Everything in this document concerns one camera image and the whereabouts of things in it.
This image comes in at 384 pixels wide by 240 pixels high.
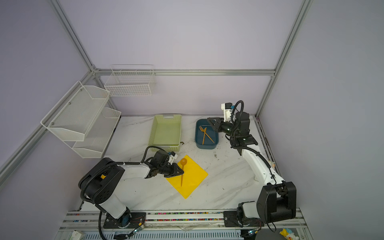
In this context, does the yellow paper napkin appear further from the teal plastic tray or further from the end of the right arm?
the end of the right arm

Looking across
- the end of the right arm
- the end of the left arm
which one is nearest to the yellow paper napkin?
the end of the left arm

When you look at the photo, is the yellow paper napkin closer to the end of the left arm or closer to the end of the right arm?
the end of the left arm

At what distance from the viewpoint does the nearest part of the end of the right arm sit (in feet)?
1.93

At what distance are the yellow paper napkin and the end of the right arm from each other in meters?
0.36

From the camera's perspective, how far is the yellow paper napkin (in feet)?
2.81
